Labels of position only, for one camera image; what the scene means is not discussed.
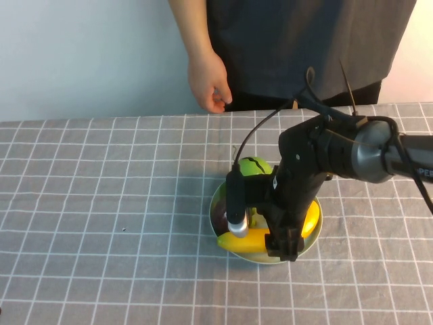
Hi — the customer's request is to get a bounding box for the person's right hand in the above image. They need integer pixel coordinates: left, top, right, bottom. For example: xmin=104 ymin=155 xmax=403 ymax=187
xmin=187 ymin=53 xmax=233 ymax=114

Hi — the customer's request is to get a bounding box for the grey checked tablecloth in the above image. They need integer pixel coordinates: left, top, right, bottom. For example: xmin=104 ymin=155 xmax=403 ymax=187
xmin=0 ymin=102 xmax=433 ymax=325

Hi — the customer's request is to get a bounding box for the person's right forearm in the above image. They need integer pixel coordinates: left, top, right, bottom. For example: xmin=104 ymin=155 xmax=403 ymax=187
xmin=167 ymin=0 xmax=225 ymax=67

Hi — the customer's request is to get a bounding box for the black camera cable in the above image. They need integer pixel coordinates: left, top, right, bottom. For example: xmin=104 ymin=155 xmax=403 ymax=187
xmin=231 ymin=97 xmax=298 ymax=174

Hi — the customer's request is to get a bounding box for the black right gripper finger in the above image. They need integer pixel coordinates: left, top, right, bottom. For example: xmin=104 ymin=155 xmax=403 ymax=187
xmin=265 ymin=233 xmax=284 ymax=257
xmin=280 ymin=230 xmax=304 ymax=263

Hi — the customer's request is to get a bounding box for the green apple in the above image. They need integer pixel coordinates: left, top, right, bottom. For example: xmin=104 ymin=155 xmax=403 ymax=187
xmin=239 ymin=156 xmax=273 ymax=178

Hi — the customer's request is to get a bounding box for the dark purple fruit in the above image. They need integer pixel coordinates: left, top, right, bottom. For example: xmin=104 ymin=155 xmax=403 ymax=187
xmin=212 ymin=199 xmax=231 ymax=236

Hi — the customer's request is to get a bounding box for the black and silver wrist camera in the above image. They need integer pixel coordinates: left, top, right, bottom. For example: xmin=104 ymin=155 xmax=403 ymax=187
xmin=225 ymin=169 xmax=275 ymax=240

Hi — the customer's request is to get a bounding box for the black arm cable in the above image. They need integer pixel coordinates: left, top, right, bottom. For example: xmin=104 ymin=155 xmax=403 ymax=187
xmin=297 ymin=66 xmax=433 ymax=216

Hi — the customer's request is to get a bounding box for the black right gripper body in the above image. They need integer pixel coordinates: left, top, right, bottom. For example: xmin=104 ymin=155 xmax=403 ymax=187
xmin=259 ymin=165 xmax=331 ymax=238

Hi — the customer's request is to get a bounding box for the black zip tie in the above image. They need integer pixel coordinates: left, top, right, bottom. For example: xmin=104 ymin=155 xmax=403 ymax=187
xmin=339 ymin=59 xmax=361 ymax=118

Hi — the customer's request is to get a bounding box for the yellow banana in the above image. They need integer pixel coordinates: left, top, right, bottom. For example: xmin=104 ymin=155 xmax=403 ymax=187
xmin=216 ymin=200 xmax=321 ymax=255

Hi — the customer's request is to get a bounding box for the grey apron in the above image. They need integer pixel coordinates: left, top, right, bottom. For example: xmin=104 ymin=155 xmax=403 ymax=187
xmin=205 ymin=0 xmax=419 ymax=106

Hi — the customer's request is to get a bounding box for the pale green round plate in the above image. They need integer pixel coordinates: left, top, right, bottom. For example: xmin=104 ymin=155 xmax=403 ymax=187
xmin=208 ymin=179 xmax=324 ymax=266

